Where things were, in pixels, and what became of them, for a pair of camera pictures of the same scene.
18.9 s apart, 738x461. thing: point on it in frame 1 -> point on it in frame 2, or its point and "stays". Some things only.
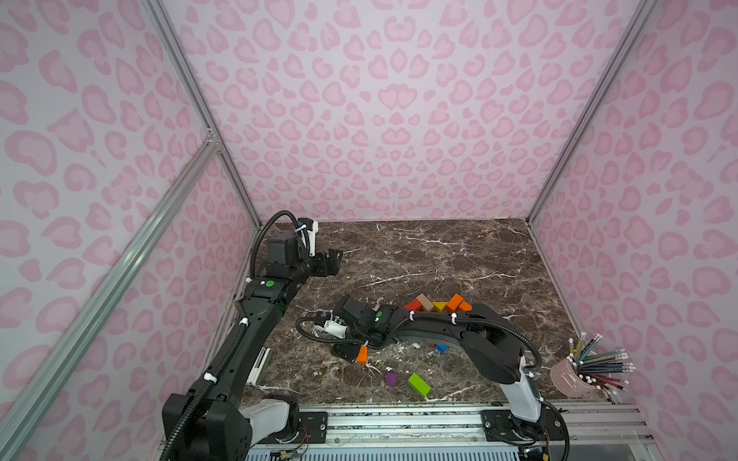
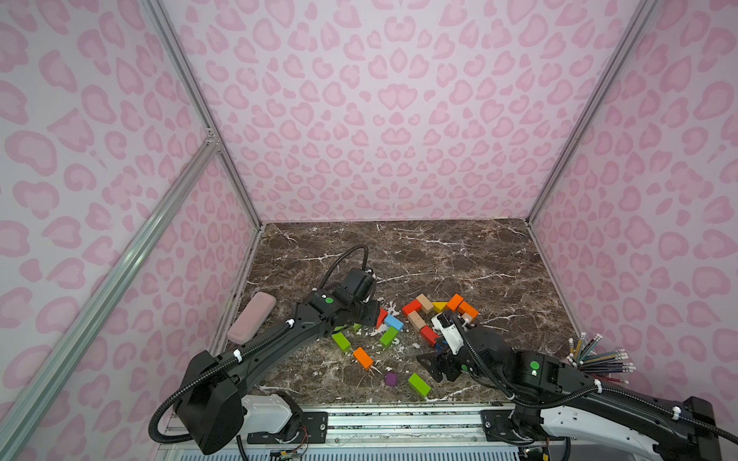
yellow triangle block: [439, 305] stays
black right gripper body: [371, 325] -> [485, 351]
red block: [415, 304] stays
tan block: [425, 303] stays
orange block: [455, 302] stays
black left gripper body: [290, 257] -> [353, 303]
